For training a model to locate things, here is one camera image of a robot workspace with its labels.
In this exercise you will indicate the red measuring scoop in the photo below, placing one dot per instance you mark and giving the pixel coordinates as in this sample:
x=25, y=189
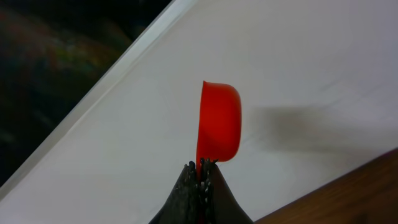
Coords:
x=219, y=129

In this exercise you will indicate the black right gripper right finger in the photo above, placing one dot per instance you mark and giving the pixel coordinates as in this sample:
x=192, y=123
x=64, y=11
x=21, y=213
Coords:
x=218, y=202

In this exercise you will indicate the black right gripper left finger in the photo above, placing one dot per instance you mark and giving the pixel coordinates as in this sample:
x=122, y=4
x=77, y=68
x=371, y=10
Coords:
x=181, y=206

